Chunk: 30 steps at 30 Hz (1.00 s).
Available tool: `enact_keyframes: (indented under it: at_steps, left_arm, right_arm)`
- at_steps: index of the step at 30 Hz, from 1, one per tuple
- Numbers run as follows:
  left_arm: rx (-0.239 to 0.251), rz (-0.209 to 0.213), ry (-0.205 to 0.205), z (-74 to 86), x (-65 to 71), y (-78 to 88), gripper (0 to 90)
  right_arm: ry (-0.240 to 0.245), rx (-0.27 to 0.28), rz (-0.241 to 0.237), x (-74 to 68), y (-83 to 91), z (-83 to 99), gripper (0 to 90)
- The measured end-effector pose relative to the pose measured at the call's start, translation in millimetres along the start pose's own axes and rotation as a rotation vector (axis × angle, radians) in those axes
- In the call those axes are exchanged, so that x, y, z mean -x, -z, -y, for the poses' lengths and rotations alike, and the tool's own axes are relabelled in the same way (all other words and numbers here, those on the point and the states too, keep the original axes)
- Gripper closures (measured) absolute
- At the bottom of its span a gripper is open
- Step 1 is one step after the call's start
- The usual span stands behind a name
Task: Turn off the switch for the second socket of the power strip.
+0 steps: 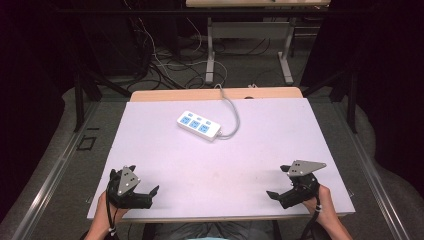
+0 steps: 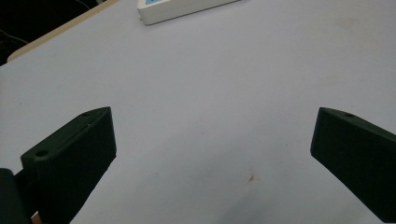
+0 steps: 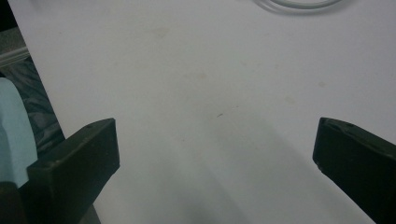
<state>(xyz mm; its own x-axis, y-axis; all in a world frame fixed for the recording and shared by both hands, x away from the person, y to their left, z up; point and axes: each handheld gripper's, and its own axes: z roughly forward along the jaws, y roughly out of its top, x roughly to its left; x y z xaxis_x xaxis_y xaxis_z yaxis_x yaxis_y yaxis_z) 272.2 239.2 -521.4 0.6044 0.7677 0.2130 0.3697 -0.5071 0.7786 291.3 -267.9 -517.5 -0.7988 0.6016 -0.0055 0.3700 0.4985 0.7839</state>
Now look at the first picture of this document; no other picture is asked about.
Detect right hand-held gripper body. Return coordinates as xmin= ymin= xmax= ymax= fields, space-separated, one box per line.
xmin=279 ymin=159 xmax=328 ymax=211

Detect grey power strip cable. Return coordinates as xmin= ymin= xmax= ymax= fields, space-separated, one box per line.
xmin=214 ymin=83 xmax=241 ymax=141

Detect white metal frame table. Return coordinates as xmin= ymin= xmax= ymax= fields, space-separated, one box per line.
xmin=185 ymin=0 xmax=332 ymax=86

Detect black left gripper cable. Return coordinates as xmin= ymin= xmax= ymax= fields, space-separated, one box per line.
xmin=105 ymin=190 xmax=120 ymax=240

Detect black metal stand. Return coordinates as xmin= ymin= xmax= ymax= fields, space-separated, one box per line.
xmin=72 ymin=71 xmax=133 ymax=133
xmin=301 ymin=68 xmax=359 ymax=134

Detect white power strip blue sockets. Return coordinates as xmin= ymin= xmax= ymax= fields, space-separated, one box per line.
xmin=176 ymin=110 xmax=223 ymax=143

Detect person's lap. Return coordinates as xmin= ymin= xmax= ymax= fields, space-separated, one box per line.
xmin=142 ymin=220 xmax=282 ymax=240

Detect tangle of floor cables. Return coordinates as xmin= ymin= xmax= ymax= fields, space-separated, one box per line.
xmin=123 ymin=0 xmax=278 ymax=91

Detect wooden table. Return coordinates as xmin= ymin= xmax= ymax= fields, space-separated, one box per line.
xmin=129 ymin=86 xmax=304 ymax=103

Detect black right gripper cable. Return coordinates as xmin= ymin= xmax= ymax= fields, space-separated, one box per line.
xmin=299 ymin=186 xmax=323 ymax=240

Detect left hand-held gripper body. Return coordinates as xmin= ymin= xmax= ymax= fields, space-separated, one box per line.
xmin=106 ymin=165 xmax=153 ymax=210

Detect white table cover sheet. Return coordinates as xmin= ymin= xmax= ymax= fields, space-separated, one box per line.
xmin=86 ymin=97 xmax=356 ymax=221

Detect black floor outlet frame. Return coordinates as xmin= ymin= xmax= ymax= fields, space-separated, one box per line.
xmin=76 ymin=135 xmax=98 ymax=152

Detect aluminium floor rail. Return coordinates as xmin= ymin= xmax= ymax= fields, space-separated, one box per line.
xmin=333 ymin=99 xmax=412 ymax=240
xmin=9 ymin=101 xmax=101 ymax=240

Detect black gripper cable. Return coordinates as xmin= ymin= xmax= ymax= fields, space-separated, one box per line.
xmin=299 ymin=186 xmax=323 ymax=240
xmin=105 ymin=190 xmax=120 ymax=240

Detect person's right hand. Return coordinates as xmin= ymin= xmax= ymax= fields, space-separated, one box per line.
xmin=301 ymin=184 xmax=332 ymax=224

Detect person's left hand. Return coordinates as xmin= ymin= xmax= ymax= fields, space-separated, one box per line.
xmin=95 ymin=191 xmax=130 ymax=232

